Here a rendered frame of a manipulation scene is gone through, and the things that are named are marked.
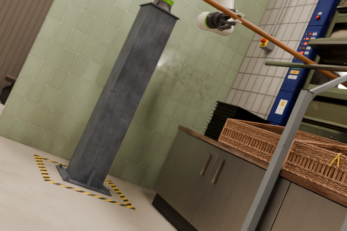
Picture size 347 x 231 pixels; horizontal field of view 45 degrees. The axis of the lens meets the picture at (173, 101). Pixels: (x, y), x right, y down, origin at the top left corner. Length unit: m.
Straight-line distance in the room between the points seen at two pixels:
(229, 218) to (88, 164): 0.96
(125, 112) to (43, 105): 0.74
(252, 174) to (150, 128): 1.43
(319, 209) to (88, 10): 2.14
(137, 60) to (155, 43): 0.16
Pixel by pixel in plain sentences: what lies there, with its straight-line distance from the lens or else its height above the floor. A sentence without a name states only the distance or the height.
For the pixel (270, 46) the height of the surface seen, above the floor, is 1.44.
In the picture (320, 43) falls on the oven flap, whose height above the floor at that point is 1.40.
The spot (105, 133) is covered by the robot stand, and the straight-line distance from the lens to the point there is 2.61.
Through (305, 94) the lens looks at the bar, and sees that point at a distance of 1.96.
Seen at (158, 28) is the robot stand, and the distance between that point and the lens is 2.66.
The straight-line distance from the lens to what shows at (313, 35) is 3.08.
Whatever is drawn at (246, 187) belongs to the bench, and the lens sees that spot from 2.11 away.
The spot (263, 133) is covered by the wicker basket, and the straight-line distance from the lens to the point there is 2.23.
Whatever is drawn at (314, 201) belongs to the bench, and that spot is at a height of 0.51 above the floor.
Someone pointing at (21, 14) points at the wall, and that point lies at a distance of 5.54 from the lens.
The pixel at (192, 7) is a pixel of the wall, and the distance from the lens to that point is 3.44.
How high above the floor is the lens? 0.57
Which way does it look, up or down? 3 degrees up
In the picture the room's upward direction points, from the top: 24 degrees clockwise
